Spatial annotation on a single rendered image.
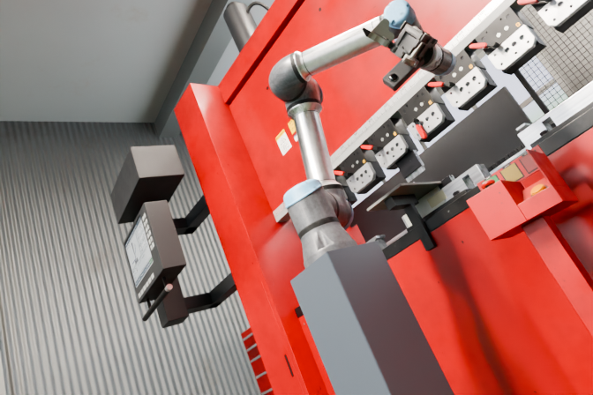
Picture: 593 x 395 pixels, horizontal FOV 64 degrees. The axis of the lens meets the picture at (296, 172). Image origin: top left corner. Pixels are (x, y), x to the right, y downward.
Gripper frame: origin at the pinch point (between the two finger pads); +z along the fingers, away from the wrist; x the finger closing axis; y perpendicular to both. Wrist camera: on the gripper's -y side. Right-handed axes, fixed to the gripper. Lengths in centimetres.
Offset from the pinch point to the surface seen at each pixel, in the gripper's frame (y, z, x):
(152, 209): -129, -32, -83
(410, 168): -42, -78, -6
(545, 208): -11, -25, 48
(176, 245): -134, -37, -62
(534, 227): -18, -30, 49
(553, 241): -17, -29, 54
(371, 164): -52, -80, -22
